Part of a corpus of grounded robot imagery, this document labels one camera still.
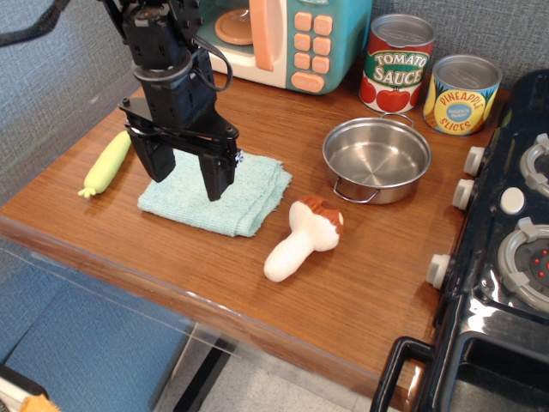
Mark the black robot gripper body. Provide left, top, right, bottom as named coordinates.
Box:
left=119, top=50, right=238, bottom=158

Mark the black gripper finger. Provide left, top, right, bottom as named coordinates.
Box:
left=129, top=130, right=176, bottom=183
left=199, top=150, right=238, bottom=202

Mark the white brown toy mushroom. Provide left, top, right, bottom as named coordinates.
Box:
left=263, top=195, right=344, bottom=282

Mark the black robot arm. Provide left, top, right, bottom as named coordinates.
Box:
left=104, top=1, right=241, bottom=202

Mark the light blue folded cloth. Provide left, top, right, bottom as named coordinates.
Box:
left=136, top=148, right=293, bottom=239

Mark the teal toy microwave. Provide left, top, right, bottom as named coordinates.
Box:
left=199, top=1, right=372, bottom=95

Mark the small steel pot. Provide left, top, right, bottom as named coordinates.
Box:
left=323, top=113, right=432, bottom=205

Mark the tomato sauce can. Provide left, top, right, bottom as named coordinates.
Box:
left=359, top=14, right=436, bottom=113

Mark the pineapple slices can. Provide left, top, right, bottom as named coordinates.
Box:
left=423, top=54, right=503, bottom=136

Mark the orange fuzzy object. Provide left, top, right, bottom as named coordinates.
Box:
left=20, top=395, right=60, bottom=412

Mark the black toy stove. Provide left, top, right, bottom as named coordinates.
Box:
left=371, top=70, right=548, bottom=411

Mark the spoon with green handle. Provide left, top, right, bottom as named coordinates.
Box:
left=78, top=131, right=131, bottom=198

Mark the black cable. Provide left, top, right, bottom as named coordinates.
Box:
left=0, top=0, right=69, bottom=48

